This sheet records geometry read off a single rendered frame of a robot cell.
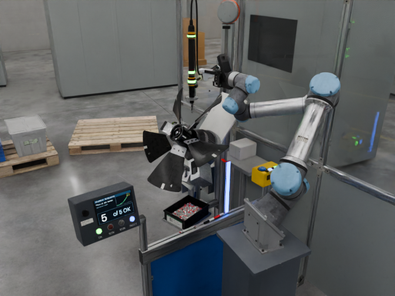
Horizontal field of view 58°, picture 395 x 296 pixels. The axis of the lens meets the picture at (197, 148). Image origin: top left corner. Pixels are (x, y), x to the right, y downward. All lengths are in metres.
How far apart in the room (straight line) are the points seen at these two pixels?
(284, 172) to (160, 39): 6.56
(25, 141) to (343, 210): 3.65
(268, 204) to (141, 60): 6.42
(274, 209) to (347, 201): 0.92
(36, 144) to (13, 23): 9.48
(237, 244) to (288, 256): 0.22
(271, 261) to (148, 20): 6.57
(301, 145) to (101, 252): 2.19
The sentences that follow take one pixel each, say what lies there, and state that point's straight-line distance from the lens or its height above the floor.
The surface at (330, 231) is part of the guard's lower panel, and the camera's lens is 2.57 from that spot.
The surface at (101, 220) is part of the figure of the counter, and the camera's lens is 1.56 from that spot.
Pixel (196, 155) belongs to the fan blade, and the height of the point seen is 1.17.
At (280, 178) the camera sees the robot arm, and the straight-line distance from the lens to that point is 1.42.
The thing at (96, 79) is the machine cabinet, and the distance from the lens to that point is 7.56.
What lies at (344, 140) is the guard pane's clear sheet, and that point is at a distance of 2.29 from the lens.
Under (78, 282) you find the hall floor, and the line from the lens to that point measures 3.02.
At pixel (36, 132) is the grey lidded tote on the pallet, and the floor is 0.44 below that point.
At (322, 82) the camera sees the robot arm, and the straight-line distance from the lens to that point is 1.55.
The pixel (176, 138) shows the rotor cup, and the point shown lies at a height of 1.20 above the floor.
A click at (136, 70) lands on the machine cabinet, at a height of 0.43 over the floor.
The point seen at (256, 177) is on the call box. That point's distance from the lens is 2.12.
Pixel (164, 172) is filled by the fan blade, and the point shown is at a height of 1.01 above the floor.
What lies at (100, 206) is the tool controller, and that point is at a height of 1.21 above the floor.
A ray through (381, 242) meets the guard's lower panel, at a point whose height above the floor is 0.70.
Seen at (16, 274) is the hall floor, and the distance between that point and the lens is 3.26.
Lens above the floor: 2.04
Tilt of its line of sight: 24 degrees down
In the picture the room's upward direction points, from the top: straight up
